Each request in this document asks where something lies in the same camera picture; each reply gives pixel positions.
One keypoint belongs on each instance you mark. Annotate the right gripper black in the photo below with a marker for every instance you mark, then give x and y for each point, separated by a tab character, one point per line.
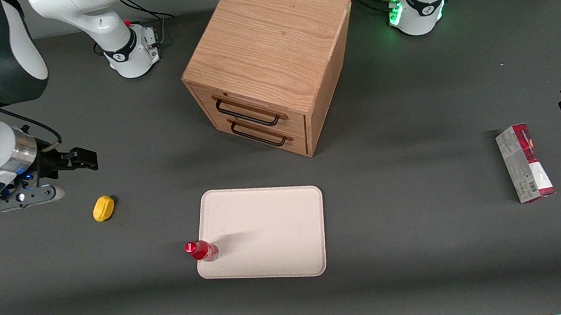
50	163

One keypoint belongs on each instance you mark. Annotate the red coke bottle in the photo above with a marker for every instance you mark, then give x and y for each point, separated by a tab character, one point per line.
203	250

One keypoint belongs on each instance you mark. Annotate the white rectangular tray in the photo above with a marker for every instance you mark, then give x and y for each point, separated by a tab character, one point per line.
268	231

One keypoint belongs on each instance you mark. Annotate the yellow oval plastic object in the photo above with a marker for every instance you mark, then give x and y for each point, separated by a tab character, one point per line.
103	208

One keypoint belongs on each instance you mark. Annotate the red and grey carton box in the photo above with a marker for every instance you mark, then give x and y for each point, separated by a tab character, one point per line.
526	165

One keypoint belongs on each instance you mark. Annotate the oak wooden drawer cabinet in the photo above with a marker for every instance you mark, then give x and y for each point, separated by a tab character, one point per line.
271	35

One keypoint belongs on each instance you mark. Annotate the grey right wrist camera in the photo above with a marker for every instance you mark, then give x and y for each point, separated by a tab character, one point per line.
23	198

